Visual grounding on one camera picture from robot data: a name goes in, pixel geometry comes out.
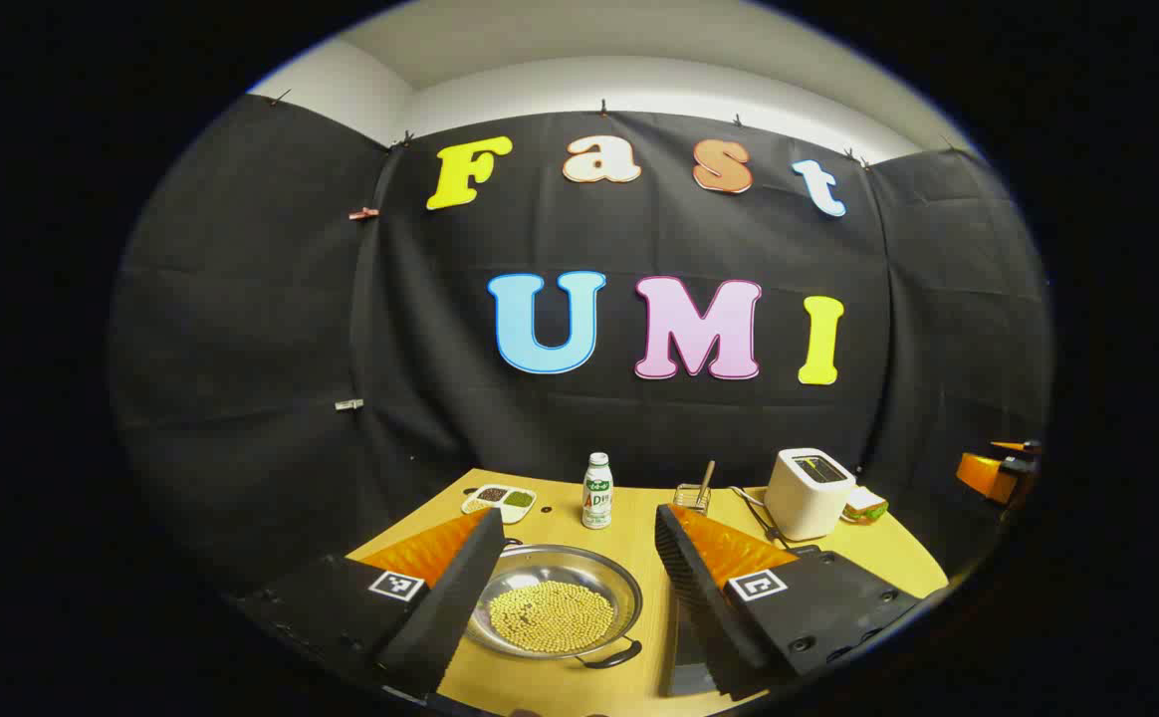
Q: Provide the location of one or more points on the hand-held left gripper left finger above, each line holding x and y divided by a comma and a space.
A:
450, 607

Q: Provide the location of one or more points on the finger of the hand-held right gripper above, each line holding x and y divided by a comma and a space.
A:
1018, 446
983, 473

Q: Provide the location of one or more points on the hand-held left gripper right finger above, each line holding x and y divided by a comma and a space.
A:
699, 597

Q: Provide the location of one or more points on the black induction cooktop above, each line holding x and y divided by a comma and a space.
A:
684, 657

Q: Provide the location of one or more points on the pile of yellow soybeans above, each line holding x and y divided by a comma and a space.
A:
552, 617

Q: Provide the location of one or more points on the white divided dish of beans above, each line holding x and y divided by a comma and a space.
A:
500, 501

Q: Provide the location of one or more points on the toy sandwich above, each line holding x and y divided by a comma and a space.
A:
866, 506

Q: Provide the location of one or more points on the white drink bottle green label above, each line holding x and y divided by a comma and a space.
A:
597, 493

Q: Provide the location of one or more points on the white toaster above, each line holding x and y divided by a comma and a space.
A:
807, 498

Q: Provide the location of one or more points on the black backdrop cloth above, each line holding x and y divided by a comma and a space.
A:
241, 349

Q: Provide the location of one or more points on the pink clothes peg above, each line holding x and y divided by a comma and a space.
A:
363, 213

